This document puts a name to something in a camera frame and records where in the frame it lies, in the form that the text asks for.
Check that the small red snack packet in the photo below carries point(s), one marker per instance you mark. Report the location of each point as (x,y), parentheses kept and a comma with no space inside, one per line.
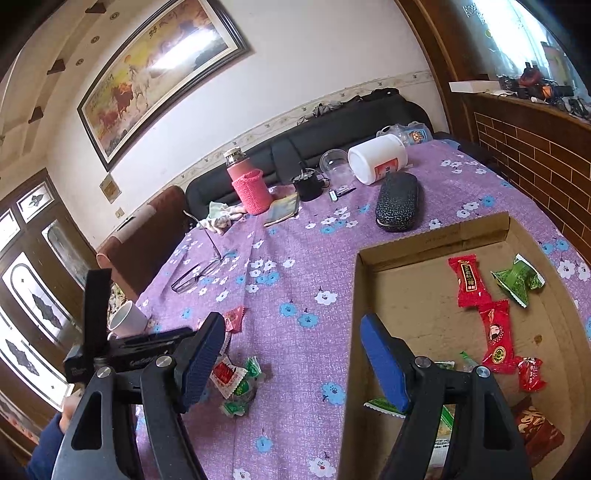
(234,319)

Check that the dark-framed eyeglasses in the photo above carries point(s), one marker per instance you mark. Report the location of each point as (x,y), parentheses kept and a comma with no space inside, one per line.
(194,279)

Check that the brown chair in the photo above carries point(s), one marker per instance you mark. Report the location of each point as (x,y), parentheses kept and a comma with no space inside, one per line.
(147,230)

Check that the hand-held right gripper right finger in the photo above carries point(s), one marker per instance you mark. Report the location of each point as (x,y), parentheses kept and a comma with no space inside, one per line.
(383,364)

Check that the small black cup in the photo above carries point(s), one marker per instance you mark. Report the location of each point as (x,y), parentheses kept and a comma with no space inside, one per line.
(308,187)

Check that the crinkled red snack wrapper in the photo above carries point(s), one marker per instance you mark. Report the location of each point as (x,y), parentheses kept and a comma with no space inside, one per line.
(531,374)

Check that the red snack packet with face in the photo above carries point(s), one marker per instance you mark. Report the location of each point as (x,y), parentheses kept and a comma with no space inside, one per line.
(498,337)

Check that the small wall plaque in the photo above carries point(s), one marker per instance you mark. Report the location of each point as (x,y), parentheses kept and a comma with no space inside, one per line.
(110,187)

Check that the dark clothing on sofa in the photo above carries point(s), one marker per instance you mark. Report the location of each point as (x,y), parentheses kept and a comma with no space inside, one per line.
(369,97)

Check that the small metal nail clipper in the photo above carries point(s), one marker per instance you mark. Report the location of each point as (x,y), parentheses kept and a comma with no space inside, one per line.
(341,193)

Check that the brown-red snack packet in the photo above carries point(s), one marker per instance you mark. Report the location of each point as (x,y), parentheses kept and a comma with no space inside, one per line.
(538,434)

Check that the dark sofa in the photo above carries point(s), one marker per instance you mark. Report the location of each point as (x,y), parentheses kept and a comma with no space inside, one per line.
(286,143)

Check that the clear plastic cup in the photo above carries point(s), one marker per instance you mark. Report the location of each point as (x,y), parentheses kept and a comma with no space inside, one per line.
(334,166)

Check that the wooden glass partition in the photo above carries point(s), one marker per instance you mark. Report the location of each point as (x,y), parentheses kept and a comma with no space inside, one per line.
(531,147)

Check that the pale snack packet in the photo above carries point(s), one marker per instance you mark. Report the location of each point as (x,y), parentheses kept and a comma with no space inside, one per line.
(443,434)

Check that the long red snack packet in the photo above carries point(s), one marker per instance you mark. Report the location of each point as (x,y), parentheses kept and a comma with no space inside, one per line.
(468,281)

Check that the person's left hand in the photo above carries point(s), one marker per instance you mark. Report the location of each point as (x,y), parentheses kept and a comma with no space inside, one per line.
(70,413)

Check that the person's left forearm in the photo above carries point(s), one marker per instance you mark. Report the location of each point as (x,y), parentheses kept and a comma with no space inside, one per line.
(46,452)

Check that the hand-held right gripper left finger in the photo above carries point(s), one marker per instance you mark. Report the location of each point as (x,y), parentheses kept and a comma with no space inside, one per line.
(203,364)

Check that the framed horse painting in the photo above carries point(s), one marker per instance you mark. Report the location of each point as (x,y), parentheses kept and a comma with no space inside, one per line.
(157,78)

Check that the clutter of small things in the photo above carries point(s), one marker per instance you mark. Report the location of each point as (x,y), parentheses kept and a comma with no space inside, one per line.
(540,85)

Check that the clear plastic bag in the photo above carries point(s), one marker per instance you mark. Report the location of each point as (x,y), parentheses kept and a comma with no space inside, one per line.
(413,131)

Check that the red-white snack packet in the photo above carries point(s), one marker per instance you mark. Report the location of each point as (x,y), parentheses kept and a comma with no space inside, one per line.
(226,374)

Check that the white cloth gloves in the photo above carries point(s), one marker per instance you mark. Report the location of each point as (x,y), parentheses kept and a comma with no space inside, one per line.
(221,217)

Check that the flat white box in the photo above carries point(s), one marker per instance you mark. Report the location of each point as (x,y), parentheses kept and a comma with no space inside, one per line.
(475,86)

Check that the white mug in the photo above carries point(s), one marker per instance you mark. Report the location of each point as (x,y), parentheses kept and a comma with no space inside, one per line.
(127,321)

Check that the cardboard box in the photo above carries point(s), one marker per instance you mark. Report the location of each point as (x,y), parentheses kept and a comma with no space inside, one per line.
(415,300)

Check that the small fabric notebook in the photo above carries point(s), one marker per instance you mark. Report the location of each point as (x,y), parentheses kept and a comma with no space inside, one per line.
(281,210)

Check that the wall outlet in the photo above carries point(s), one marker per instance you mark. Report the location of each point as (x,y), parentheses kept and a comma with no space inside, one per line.
(119,213)

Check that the purple floral tablecloth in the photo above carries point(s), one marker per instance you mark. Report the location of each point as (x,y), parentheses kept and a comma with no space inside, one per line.
(300,277)

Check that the wooden door with glass panels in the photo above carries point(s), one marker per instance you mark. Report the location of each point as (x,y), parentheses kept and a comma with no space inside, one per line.
(32,300)

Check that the white-green snack packet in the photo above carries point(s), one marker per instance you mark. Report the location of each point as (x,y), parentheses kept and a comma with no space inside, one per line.
(383,408)
(236,406)
(253,368)

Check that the pink thermos with knitted sleeve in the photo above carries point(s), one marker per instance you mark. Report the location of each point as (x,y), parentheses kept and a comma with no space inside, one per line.
(249,189)

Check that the white plastic jar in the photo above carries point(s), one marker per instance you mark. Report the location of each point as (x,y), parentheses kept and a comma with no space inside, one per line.
(376,159)

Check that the patterned bag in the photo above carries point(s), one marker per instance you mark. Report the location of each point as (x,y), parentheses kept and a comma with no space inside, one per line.
(116,297)

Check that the green snack packet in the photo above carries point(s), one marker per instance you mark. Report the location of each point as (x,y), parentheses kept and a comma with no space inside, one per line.
(519,279)

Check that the black glasses case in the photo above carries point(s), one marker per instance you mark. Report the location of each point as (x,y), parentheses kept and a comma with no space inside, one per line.
(399,203)

